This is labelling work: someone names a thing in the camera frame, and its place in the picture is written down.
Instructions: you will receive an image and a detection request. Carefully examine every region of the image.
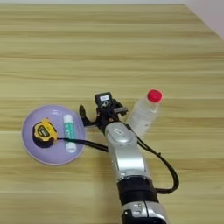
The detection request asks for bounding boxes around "purple round plate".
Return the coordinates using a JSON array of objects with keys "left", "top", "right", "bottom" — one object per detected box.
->
[{"left": 21, "top": 104, "right": 88, "bottom": 166}]

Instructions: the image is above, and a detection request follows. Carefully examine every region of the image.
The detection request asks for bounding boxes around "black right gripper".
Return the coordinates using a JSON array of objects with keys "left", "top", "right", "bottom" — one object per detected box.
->
[{"left": 79, "top": 99, "right": 129, "bottom": 135}]

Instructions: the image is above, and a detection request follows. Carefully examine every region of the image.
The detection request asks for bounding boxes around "clear bottle red cap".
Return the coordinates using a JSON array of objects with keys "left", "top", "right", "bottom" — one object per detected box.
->
[{"left": 125, "top": 88, "right": 164, "bottom": 138}]

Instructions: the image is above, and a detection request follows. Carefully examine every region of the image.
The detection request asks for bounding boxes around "yellow black tape measure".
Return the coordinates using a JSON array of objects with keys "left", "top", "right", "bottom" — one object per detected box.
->
[{"left": 31, "top": 117, "right": 109, "bottom": 153}]

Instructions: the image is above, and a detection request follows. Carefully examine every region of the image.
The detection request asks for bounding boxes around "green white glue stick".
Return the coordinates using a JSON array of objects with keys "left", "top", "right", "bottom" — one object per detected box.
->
[{"left": 62, "top": 114, "right": 77, "bottom": 154}]

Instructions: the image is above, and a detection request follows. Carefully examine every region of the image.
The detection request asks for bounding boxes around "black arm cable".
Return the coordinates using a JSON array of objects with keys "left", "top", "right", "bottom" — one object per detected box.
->
[{"left": 124, "top": 123, "right": 180, "bottom": 195}]

